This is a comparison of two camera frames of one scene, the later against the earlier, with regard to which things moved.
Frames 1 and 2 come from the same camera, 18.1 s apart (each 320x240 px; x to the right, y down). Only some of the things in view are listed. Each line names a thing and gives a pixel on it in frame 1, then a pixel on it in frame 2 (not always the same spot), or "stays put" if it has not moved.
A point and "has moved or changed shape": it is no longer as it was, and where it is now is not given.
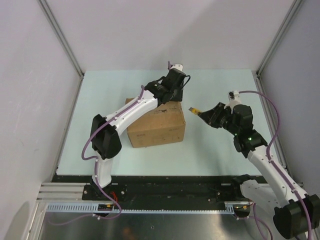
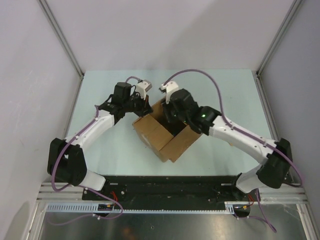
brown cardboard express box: (165, 124) has moved or changed shape
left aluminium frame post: (46, 7) stays put
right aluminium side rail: (260, 88) stays put
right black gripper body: (226, 118) to (172, 114)
